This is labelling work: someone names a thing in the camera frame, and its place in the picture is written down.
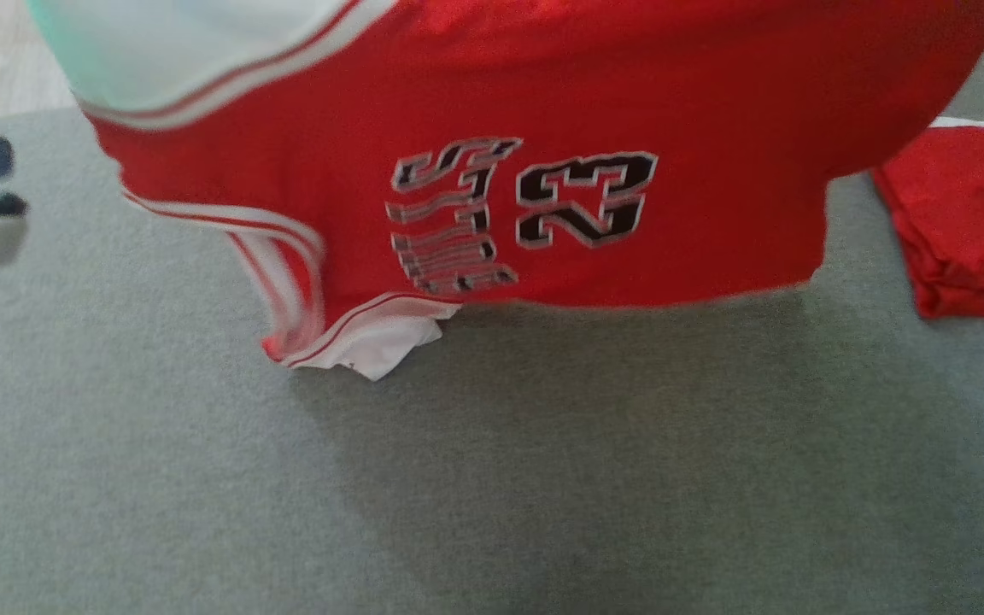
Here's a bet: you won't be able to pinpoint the grey fabric sofa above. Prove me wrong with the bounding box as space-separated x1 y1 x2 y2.
0 26 984 615

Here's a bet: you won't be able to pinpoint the red basketball jersey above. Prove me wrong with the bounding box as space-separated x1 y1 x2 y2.
26 0 984 383

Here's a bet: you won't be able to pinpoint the red basketball shorts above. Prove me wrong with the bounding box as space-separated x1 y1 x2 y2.
872 118 984 321

